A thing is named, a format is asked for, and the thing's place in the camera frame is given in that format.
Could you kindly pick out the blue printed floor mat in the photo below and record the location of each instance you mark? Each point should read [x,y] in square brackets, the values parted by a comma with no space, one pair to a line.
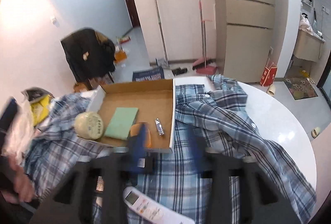
[148,75]

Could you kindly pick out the yellow slipper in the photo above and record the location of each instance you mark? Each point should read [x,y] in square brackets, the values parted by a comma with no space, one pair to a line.
[305,74]

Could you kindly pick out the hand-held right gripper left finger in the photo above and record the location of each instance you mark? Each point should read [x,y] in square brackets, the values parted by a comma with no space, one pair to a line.
[138,146]

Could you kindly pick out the orange box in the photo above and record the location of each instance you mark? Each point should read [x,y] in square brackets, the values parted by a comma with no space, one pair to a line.
[121,57]

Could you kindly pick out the wooden chair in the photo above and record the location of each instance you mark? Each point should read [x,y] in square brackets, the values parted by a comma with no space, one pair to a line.
[89,83]

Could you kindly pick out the white wall socket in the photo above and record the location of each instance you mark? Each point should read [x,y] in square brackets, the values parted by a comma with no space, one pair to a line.
[324,9]

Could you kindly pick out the brown cardboard carton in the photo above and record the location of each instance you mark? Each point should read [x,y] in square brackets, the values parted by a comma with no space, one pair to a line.
[80,87]

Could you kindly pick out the black jacket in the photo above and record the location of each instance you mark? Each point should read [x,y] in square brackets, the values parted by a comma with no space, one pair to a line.
[82,58]

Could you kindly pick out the white remote control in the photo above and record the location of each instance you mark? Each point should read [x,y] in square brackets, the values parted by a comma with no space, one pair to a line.
[150,207]

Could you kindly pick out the cream round jar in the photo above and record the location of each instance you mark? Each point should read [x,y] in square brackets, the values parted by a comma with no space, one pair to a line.
[89,125]

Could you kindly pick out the black shoe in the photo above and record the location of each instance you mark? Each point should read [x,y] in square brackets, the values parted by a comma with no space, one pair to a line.
[179,71]

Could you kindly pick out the white light switch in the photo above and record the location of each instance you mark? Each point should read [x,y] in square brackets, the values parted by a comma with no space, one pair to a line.
[54,21]

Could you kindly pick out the blue plaid shirt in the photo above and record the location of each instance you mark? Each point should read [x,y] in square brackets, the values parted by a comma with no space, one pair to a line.
[206,120]

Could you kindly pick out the bathroom vanity cabinet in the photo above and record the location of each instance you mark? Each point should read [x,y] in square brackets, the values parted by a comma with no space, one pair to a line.
[307,45]

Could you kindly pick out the red snack packet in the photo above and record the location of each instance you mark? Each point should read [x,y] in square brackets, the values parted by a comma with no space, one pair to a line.
[124,39]

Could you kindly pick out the pile of pale clothes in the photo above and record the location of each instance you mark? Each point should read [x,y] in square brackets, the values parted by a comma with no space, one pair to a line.
[306,23]

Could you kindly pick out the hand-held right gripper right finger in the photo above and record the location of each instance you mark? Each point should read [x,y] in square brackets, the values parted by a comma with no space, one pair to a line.
[196,151]

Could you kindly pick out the brown garment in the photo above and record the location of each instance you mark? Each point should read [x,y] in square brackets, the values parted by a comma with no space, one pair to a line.
[102,37]

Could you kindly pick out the pale green case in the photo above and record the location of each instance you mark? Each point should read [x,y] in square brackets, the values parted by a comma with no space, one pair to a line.
[120,123]

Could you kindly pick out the red paper bag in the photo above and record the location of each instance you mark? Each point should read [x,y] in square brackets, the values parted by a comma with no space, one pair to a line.
[269,75]

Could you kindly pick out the white and brown cardboard box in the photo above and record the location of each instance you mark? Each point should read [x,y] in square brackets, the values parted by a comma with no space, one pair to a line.
[155,100]

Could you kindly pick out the beige refrigerator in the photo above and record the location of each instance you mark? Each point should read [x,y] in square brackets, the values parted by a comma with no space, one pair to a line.
[245,45]

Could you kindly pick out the pink broom and dustpan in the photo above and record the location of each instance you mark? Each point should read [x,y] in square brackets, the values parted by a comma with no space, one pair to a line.
[202,32]

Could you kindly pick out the person's left hand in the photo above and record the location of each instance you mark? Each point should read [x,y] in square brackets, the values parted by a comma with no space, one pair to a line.
[23,185]

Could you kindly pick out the grey black pouch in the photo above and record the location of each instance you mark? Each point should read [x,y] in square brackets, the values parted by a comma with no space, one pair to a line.
[36,92]

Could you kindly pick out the cartoon door mat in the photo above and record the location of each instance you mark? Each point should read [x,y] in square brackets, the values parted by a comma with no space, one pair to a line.
[301,89]

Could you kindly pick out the yellow paper bag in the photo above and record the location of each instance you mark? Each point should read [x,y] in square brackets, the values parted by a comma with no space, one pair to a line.
[38,110]

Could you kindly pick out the white plastic bag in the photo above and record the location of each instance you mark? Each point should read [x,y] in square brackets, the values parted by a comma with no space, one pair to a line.
[20,131]

